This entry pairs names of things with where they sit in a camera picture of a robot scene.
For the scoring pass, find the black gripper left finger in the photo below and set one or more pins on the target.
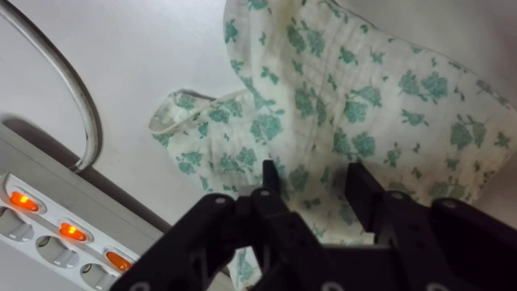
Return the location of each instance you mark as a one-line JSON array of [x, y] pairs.
[[226, 243]]

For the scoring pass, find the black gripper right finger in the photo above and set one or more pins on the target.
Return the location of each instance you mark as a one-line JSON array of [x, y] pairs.
[[441, 248]]

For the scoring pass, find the white green floral cloth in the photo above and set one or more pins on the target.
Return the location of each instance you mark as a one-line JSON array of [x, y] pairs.
[[349, 107]]

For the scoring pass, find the white power strip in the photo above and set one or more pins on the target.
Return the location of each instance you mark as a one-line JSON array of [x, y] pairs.
[[48, 216]]

